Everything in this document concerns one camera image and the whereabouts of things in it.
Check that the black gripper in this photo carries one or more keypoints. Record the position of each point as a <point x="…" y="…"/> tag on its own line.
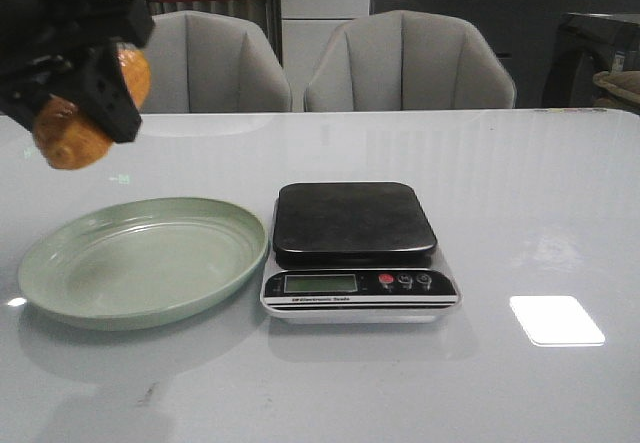
<point x="47" y="35"/>

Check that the orange corn cob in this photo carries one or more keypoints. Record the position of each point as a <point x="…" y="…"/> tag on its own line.
<point x="67" y="137"/>

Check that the left grey upholstered chair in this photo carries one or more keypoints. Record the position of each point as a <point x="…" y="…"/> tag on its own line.
<point x="208" y="63"/>

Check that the grey upholstered chair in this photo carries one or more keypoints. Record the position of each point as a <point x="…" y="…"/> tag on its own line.
<point x="405" y="60"/>
<point x="208" y="63"/>

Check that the light green plate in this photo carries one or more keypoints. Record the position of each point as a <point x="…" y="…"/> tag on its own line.
<point x="143" y="264"/>

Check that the white cabinet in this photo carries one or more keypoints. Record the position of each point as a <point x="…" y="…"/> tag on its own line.
<point x="306" y="27"/>

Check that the right grey upholstered chair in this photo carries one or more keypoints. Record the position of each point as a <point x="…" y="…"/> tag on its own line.
<point x="405" y="60"/>

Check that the digital kitchen scale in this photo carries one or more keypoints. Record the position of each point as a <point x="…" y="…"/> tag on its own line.
<point x="355" y="252"/>

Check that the dark grey counter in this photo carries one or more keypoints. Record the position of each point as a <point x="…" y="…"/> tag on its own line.
<point x="522" y="33"/>

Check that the dark side table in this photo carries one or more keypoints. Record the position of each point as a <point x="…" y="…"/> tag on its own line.
<point x="585" y="45"/>

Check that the tan cushion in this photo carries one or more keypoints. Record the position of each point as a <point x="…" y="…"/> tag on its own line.
<point x="618" y="90"/>

